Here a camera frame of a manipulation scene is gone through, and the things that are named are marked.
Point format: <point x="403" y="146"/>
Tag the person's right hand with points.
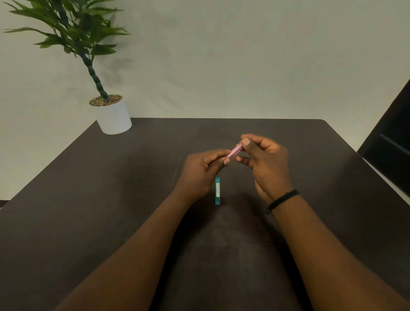
<point x="269" y="173"/>

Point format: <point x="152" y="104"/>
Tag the person's left hand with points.
<point x="195" y="176"/>

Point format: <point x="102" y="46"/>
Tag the person's left thumb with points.
<point x="221" y="163"/>

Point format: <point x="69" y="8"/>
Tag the person's right thumb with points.
<point x="251" y="147"/>

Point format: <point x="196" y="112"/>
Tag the pink eraser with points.
<point x="234" y="151"/>

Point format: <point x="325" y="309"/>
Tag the person's left forearm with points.
<point x="128" y="256"/>

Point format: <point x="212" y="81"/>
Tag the person's right forearm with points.
<point x="330" y="256"/>

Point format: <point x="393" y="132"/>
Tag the teal eraser sleeve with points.
<point x="217" y="191"/>

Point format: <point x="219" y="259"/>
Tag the black wristband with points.
<point x="282" y="200"/>

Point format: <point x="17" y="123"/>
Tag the white plant pot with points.
<point x="112" y="117"/>

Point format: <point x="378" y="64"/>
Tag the black chair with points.
<point x="389" y="144"/>

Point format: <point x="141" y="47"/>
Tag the green artificial plant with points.
<point x="73" y="38"/>

